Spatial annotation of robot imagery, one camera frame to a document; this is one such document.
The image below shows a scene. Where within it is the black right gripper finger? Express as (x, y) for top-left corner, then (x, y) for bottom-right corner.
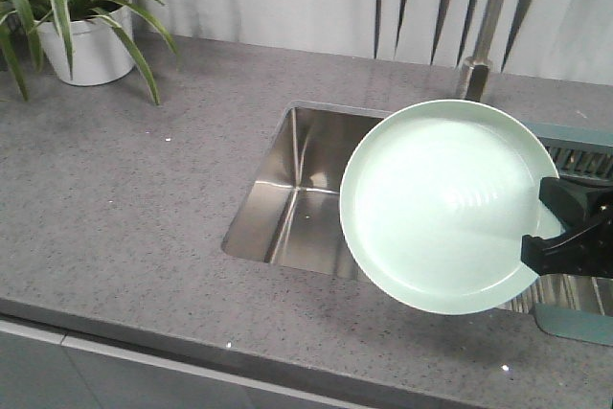
(520, 219), (612, 279)
(539, 177), (612, 230)

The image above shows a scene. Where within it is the mint green round plate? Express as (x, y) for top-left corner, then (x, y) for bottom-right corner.
(339, 100), (562, 315)

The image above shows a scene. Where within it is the teal roll-up drying rack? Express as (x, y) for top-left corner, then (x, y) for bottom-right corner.
(502, 124), (612, 346)

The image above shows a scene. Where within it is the stainless steel faucet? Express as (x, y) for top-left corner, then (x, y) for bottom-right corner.
(457, 0), (533, 102)

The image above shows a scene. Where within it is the white pleated curtain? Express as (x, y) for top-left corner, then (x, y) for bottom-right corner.
(147, 0), (612, 84)

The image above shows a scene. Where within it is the stainless steel sink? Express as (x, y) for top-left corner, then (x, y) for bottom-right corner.
(220, 101), (613, 319)

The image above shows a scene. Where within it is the potted green plant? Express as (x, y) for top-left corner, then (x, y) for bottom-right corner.
(1, 0), (176, 104)

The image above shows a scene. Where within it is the grey drawer cabinet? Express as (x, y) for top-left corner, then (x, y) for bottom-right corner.
(1, 316), (350, 408)

